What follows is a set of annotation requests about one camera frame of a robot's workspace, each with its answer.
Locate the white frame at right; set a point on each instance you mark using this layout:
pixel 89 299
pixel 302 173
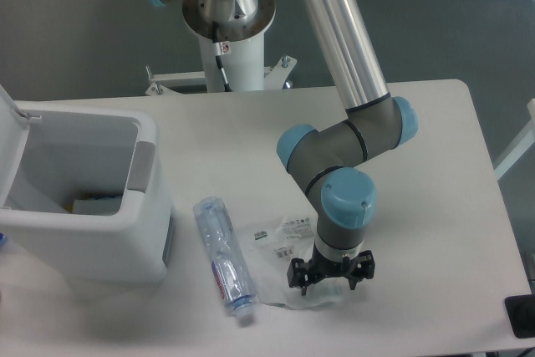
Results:
pixel 517 147

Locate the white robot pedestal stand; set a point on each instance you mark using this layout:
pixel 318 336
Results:
pixel 228 66

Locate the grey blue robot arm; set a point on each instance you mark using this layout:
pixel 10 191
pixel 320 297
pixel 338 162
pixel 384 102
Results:
pixel 323 163

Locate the white plastic bag wrapper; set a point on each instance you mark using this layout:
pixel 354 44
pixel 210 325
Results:
pixel 268 248

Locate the trash inside the can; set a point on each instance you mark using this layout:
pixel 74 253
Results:
pixel 98 204

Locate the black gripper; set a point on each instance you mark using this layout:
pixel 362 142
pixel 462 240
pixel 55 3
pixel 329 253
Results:
pixel 302 274

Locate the white trash can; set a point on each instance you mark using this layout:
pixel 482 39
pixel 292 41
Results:
pixel 51 152

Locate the clear plastic water bottle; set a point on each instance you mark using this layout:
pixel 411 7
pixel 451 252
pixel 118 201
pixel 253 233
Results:
pixel 229 269

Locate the blue object at left edge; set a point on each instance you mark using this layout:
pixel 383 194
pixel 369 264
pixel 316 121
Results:
pixel 3 240

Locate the black device at table edge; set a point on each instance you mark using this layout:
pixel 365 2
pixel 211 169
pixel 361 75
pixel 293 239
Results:
pixel 520 311

